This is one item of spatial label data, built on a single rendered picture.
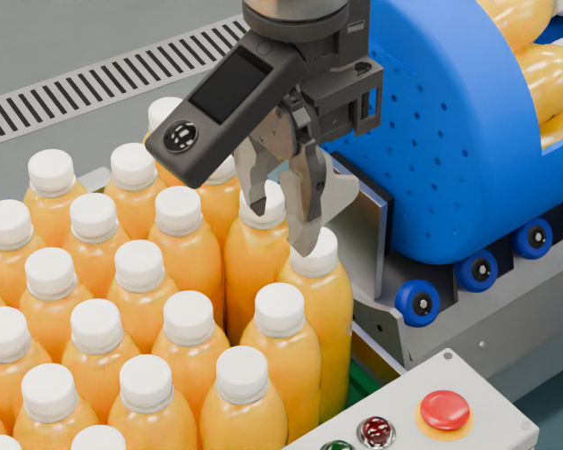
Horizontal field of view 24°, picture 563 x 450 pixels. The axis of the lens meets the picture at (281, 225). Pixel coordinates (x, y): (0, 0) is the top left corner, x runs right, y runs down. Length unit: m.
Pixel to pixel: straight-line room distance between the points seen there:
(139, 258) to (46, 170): 0.14
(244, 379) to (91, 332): 0.13
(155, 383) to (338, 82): 0.26
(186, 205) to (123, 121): 1.87
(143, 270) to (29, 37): 2.24
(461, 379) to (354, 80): 0.25
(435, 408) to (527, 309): 0.40
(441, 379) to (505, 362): 0.36
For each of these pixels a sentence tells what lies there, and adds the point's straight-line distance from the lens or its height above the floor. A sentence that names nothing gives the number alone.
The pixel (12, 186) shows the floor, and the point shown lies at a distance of 2.85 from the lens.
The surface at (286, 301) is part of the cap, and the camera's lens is 1.03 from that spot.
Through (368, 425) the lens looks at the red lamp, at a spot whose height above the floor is 1.11.
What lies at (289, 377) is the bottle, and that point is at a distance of 1.05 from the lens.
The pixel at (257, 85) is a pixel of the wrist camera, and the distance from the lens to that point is 0.85.
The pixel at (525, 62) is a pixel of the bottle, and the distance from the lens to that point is 1.22.
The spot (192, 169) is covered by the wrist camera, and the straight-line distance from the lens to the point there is 0.84.
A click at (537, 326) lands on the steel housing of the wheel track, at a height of 0.86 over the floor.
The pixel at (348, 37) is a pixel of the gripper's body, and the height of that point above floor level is 1.34.
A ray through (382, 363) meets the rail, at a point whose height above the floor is 0.97.
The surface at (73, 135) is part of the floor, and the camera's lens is 2.95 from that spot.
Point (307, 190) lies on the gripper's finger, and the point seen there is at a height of 1.25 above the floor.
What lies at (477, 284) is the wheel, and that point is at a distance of 1.26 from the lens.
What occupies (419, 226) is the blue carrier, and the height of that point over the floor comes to 1.02.
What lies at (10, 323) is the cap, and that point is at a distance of 1.04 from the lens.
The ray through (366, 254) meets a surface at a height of 0.98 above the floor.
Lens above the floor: 1.86
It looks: 44 degrees down
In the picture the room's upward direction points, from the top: straight up
